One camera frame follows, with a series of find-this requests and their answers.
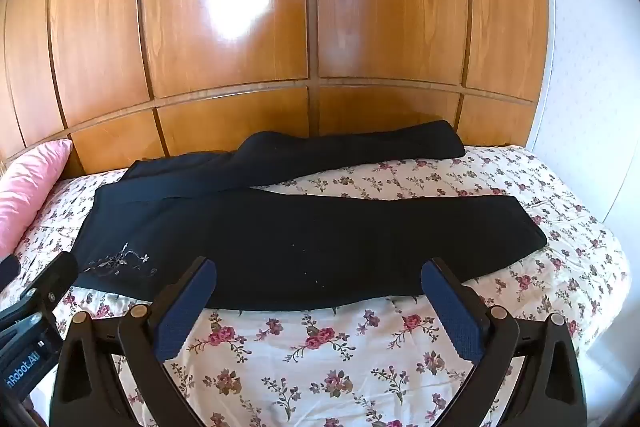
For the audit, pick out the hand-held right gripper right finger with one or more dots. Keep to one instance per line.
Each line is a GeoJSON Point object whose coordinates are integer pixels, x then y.
{"type": "Point", "coordinates": [450, 309]}

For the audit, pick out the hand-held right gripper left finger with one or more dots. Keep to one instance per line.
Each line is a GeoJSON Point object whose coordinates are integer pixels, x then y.
{"type": "Point", "coordinates": [185, 309]}

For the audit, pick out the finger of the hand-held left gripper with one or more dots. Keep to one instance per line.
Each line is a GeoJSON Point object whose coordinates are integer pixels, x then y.
{"type": "Point", "coordinates": [7, 269]}
{"type": "Point", "coordinates": [50, 282]}

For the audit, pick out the black pants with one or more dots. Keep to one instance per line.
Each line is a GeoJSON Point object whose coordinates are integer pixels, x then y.
{"type": "Point", "coordinates": [300, 232]}

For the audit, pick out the pink pillow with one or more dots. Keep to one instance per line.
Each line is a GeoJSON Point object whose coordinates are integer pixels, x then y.
{"type": "Point", "coordinates": [27, 192]}

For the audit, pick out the floral bedspread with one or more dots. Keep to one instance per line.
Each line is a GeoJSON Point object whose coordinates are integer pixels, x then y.
{"type": "Point", "coordinates": [325, 357]}

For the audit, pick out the wooden panelled wardrobe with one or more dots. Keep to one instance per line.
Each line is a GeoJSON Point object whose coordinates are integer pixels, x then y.
{"type": "Point", "coordinates": [225, 57]}

